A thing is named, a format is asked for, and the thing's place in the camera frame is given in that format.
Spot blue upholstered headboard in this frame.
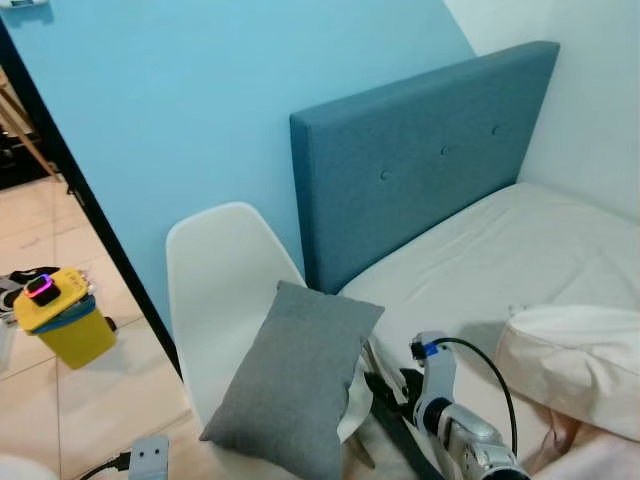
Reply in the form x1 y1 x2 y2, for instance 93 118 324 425
290 40 561 295

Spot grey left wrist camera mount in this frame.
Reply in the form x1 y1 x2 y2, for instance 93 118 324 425
128 436 170 480

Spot yellow waste bin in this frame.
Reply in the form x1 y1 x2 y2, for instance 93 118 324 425
13 267 118 370

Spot grey square pillow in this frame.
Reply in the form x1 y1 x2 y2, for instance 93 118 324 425
200 281 386 480

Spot pale crumpled blanket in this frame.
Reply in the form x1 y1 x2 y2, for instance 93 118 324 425
540 425 640 480

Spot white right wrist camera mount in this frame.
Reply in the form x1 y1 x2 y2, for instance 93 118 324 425
411 332 457 401

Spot white bed mattress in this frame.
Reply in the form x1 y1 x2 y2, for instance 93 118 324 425
338 182 640 443

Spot black device with pink light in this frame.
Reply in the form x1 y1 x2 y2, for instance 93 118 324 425
24 274 62 306

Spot cream bed pillow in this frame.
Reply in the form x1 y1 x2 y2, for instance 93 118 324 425
495 303 640 442

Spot dark wooden furniture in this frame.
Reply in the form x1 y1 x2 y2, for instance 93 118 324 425
0 68 63 191

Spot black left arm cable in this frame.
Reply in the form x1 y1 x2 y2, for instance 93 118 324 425
78 452 132 480

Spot black door frame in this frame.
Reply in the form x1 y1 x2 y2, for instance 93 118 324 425
0 18 182 378

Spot black and white shoes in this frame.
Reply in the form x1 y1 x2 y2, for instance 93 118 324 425
0 268 51 313

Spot white shell chair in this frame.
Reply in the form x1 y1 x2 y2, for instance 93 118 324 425
165 202 382 471

